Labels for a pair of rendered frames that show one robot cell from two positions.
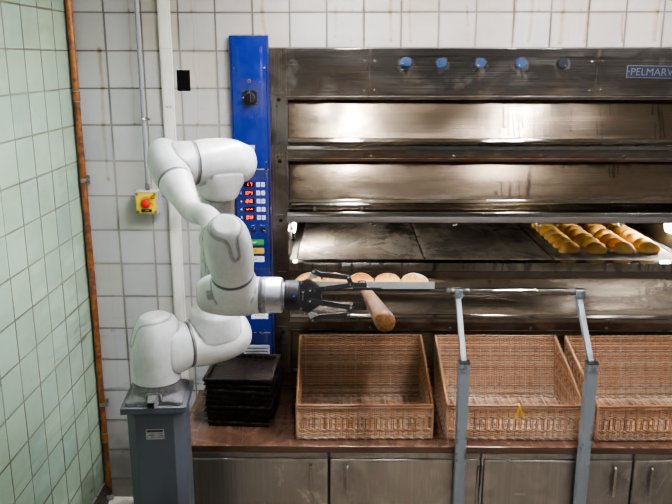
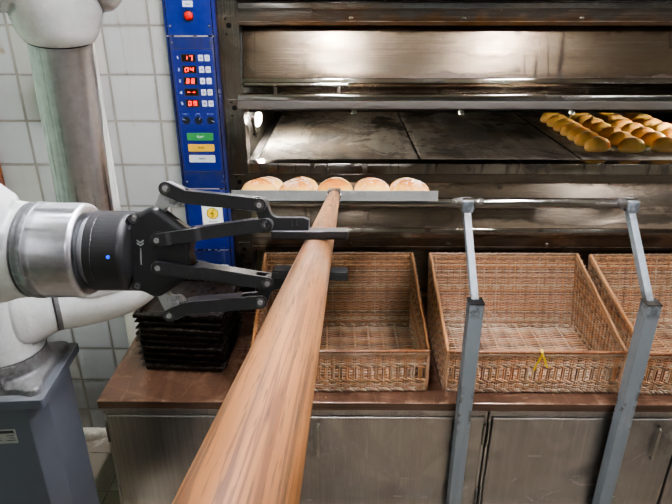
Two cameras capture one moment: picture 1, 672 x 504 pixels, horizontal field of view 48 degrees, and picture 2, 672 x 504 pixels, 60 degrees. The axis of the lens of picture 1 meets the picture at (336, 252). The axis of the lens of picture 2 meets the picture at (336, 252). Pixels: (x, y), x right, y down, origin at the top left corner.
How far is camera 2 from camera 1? 1.32 m
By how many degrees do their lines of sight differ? 10
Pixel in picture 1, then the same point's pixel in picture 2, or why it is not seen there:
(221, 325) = not seen: hidden behind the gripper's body
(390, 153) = (377, 14)
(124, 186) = (25, 61)
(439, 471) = (435, 431)
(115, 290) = (33, 198)
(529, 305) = (548, 217)
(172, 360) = (15, 326)
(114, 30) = not seen: outside the picture
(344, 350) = not seen: hidden behind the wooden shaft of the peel
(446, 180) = (451, 52)
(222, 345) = (105, 297)
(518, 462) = (536, 421)
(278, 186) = (229, 61)
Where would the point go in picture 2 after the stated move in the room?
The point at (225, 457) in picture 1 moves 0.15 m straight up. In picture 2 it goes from (163, 414) to (157, 374)
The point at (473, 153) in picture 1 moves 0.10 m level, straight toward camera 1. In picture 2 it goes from (490, 13) to (492, 14)
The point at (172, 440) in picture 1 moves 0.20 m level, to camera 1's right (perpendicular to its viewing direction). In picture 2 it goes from (31, 444) to (129, 444)
